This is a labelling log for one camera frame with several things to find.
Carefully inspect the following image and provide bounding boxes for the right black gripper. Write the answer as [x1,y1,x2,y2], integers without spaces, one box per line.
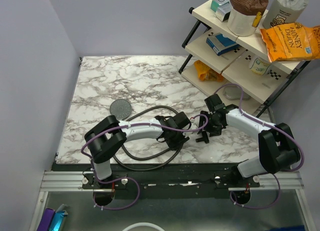
[198,110,223,137]

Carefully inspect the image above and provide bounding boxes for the black T-shaped fitting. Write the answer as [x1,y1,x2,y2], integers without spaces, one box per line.
[195,131,210,144]

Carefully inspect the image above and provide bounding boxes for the black metal shower hose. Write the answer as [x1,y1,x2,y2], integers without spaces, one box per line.
[112,105,183,171]

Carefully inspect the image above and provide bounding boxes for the grey shower head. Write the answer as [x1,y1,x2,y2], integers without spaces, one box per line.
[109,99,132,120]

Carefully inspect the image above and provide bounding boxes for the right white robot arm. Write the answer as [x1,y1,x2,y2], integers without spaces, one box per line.
[196,94,302,187]

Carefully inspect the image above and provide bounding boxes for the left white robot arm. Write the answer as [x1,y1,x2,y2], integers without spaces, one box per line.
[84,112,191,189]

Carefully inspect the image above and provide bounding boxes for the orange snack bag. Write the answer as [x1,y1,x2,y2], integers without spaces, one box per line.
[194,60,224,82]

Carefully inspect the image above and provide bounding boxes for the cream three-tier shelf rack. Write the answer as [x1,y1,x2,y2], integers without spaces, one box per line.
[178,0,309,114]

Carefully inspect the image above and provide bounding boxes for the blue box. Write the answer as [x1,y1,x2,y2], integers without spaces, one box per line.
[206,33,240,56]

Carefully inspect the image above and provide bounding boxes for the white round rim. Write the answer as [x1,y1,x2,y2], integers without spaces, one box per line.
[122,222,165,231]

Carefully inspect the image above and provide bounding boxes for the silver small box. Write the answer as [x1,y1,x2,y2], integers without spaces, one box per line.
[215,3,232,22]

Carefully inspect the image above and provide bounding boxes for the yellow clip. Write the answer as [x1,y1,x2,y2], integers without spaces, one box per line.
[252,11,263,28]

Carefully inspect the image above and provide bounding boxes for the teal small box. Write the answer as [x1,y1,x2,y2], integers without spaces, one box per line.
[210,0,230,12]

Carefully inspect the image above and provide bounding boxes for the orange honey dijon bag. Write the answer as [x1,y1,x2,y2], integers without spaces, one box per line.
[260,22,320,63]

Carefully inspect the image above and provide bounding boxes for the white cup brown lid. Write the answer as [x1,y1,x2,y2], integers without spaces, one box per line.
[227,0,269,37]

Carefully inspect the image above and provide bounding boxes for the grey cylindrical canister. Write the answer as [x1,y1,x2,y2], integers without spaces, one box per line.
[262,0,309,29]

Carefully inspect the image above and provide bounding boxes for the purple box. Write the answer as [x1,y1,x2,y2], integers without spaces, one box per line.
[36,208,56,231]

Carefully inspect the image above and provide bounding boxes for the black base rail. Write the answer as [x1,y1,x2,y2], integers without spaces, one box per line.
[82,163,260,200]

